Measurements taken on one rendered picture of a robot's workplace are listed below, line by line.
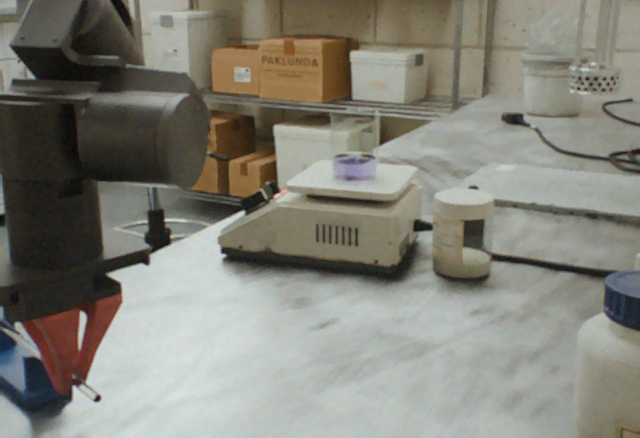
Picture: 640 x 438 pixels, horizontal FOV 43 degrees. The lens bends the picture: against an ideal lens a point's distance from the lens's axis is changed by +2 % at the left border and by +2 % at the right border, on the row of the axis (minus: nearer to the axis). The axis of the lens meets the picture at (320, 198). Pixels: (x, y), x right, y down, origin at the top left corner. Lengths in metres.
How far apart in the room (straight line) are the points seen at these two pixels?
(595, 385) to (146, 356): 0.35
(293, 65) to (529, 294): 2.42
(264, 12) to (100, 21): 3.14
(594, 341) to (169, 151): 0.26
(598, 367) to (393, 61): 2.62
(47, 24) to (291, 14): 3.09
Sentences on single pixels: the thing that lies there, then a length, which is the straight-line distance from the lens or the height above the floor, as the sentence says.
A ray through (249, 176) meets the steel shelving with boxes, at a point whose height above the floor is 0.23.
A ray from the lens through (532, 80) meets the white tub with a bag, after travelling 1.76.
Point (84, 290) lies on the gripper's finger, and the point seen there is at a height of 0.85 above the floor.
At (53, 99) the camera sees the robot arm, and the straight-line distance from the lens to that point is 0.51.
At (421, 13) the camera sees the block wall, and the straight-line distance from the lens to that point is 3.34.
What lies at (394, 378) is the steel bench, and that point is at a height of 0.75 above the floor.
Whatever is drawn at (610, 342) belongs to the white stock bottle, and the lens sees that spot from 0.48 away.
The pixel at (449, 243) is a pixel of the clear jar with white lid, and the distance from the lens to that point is 0.81.
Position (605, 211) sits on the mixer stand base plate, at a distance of 1.05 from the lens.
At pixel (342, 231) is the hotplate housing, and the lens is 0.81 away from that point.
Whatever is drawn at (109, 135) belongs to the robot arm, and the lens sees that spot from 0.48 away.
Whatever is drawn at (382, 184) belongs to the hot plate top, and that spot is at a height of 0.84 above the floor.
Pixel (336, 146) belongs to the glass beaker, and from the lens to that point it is 0.82.
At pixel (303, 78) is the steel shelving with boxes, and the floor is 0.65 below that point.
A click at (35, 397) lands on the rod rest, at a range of 0.63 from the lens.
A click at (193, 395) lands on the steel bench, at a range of 0.61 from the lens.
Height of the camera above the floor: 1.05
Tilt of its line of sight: 16 degrees down
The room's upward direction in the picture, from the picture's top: straight up
